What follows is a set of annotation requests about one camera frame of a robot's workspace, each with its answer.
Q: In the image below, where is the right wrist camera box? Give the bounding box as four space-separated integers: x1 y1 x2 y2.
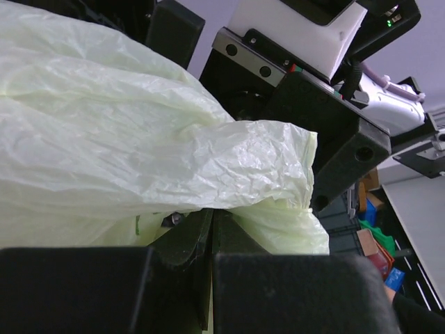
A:
227 0 367 80

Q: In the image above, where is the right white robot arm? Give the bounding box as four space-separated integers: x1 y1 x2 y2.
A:
200 1 444 211

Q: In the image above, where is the blue storage bin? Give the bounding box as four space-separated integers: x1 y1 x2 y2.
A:
359 193 385 226

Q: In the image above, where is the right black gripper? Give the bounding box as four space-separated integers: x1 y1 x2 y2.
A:
145 0 365 122

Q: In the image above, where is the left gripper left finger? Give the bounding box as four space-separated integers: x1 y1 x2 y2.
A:
1 209 213 333

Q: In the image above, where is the green storage bin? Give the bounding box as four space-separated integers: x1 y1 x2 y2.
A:
359 220 396 256

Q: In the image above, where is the green plastic bag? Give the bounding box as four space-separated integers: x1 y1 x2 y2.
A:
1 1 329 254

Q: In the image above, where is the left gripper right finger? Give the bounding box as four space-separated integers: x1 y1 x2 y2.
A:
212 210 399 333

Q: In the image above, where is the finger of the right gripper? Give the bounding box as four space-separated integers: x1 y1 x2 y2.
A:
267 72 391 212

